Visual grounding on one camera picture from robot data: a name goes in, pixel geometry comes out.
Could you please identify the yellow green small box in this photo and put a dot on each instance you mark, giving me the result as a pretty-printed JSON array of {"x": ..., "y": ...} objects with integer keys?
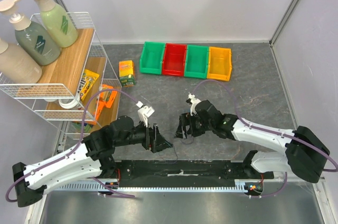
[{"x": 127, "y": 73}]

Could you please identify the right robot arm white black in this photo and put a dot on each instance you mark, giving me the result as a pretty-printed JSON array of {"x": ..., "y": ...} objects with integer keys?
[{"x": 298, "y": 151}]

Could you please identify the dark green pump bottle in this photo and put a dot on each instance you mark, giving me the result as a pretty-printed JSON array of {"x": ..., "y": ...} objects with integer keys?
[{"x": 35, "y": 39}]

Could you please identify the yellow bin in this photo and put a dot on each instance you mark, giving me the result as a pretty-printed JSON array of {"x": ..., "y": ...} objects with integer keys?
[{"x": 220, "y": 63}]

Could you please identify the slotted cable duct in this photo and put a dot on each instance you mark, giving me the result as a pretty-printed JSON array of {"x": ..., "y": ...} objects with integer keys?
[{"x": 92, "y": 186}]

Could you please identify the light green pump bottle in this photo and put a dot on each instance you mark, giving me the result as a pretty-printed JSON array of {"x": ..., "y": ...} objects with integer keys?
[{"x": 57, "y": 23}]

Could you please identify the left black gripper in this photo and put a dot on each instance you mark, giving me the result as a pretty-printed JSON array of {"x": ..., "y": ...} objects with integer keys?
[{"x": 154, "y": 140}]

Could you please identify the white wire shelf rack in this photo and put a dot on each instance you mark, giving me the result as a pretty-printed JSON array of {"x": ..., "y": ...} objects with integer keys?
[{"x": 60, "y": 80}]

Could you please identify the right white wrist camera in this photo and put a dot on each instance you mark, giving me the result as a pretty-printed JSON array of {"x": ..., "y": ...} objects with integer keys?
[{"x": 192, "y": 101}]

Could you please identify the green bin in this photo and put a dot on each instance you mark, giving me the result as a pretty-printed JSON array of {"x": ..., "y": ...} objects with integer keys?
[
  {"x": 197, "y": 61},
  {"x": 151, "y": 58}
]

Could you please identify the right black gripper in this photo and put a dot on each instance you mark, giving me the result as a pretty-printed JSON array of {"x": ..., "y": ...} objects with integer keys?
[{"x": 188, "y": 124}]

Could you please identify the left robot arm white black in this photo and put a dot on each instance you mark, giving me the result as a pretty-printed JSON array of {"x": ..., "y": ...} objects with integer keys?
[{"x": 92, "y": 158}]

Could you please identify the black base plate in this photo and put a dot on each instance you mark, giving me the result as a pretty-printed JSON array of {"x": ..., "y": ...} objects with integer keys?
[{"x": 183, "y": 172}]

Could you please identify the orange toy package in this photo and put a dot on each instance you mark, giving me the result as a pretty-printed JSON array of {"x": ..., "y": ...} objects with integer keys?
[{"x": 105, "y": 102}]

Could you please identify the left green bin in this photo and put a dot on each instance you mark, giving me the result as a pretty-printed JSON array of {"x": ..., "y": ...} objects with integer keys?
[{"x": 151, "y": 58}]

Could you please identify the white tape roll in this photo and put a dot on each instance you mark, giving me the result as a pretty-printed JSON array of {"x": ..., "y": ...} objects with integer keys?
[{"x": 73, "y": 103}]

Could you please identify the yellow candy bag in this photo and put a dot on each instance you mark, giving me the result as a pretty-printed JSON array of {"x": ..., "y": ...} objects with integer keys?
[{"x": 87, "y": 81}]

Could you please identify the red bin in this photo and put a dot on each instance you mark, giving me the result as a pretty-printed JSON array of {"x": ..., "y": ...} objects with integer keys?
[{"x": 174, "y": 59}]

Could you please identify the beige pump bottle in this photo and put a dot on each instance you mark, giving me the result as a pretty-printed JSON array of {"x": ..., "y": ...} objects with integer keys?
[{"x": 16, "y": 63}]

